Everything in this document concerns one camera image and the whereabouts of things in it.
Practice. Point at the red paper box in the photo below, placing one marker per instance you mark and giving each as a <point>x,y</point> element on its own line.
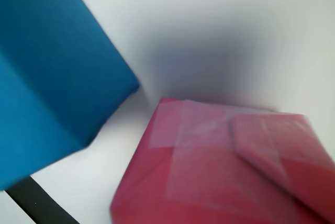
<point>222,177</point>

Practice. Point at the white paper sheet marked HOME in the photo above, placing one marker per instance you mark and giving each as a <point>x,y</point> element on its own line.
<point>209,12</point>

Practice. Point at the blue paper box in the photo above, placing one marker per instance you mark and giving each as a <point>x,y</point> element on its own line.
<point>57,77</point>

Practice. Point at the white paper sheet marked 1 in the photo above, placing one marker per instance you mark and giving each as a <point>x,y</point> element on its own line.
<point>10,212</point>

